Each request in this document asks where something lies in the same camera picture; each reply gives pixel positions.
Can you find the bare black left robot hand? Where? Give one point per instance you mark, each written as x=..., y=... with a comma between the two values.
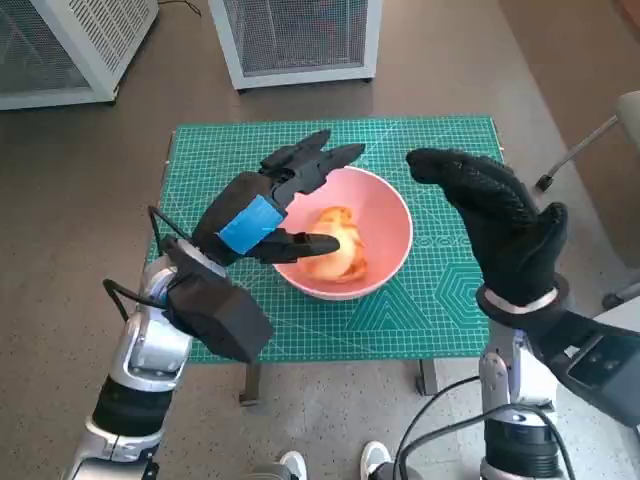
x=235, y=210

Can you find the long striped toy bread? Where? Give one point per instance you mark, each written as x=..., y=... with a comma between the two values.
x=340, y=215

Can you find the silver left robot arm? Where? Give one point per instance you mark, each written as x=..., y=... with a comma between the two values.
x=150, y=350

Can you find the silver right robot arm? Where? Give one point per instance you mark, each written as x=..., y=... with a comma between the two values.
x=500, y=375

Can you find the pink bowl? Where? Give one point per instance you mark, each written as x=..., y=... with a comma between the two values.
x=380, y=225

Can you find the white mesh cabinet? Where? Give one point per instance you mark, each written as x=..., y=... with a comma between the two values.
x=300, y=75

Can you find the green cutting mat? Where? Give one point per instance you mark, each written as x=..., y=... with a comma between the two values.
x=320, y=145

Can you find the white cabinet with slotted side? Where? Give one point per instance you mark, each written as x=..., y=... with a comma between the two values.
x=100, y=40

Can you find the dark table leg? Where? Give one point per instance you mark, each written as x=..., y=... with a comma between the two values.
x=427, y=377
x=250, y=387

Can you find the round toy bread bun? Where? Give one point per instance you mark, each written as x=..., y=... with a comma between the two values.
x=346, y=254

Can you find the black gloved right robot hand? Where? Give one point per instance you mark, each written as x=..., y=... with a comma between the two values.
x=510, y=235

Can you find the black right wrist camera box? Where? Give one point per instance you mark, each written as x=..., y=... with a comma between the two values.
x=595, y=370

